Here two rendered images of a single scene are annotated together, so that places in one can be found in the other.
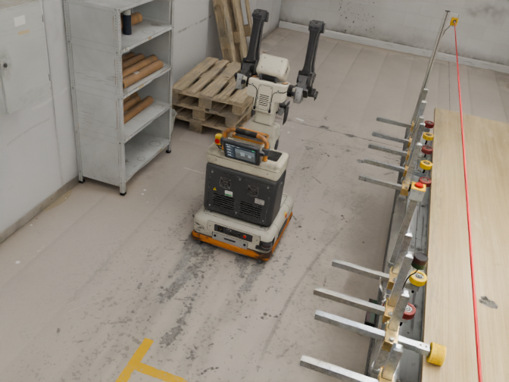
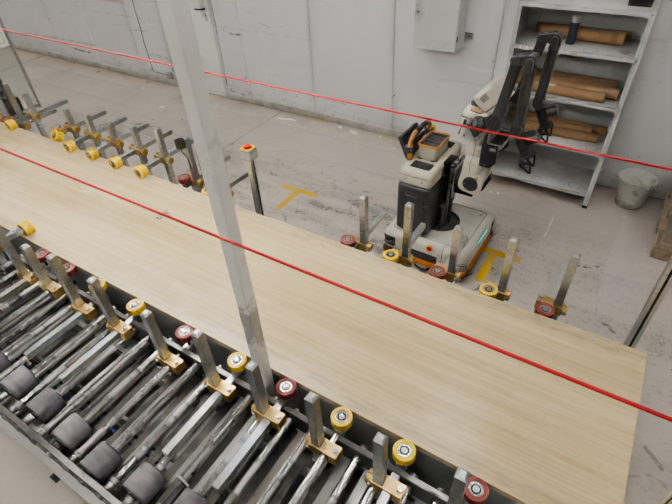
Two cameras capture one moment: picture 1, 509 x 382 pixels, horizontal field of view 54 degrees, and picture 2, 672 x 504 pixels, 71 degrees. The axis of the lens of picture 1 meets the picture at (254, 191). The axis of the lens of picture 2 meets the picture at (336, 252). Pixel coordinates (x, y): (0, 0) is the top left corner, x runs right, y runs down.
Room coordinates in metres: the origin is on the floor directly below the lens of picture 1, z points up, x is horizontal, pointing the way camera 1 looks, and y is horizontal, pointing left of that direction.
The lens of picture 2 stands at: (3.45, -2.93, 2.48)
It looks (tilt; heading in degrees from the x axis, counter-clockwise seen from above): 41 degrees down; 110
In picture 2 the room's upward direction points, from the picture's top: 3 degrees counter-clockwise
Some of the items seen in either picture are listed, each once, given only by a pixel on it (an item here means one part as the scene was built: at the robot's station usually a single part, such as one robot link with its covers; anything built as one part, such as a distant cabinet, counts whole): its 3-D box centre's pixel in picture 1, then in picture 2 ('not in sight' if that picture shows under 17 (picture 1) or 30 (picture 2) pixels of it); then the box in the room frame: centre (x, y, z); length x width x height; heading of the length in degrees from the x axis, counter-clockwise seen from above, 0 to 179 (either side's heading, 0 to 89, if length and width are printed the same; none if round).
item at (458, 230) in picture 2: (413, 145); (452, 264); (3.40, -1.12, 0.88); 0.04 x 0.04 x 0.48; 76
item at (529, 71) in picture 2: (313, 52); (524, 97); (3.61, -0.29, 1.41); 0.11 x 0.06 x 0.43; 74
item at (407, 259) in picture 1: (395, 294); (194, 170); (1.70, -0.69, 0.93); 0.04 x 0.04 x 0.48; 76
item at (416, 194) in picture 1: (416, 192); (248, 153); (2.20, -0.82, 1.18); 0.07 x 0.07 x 0.08; 76
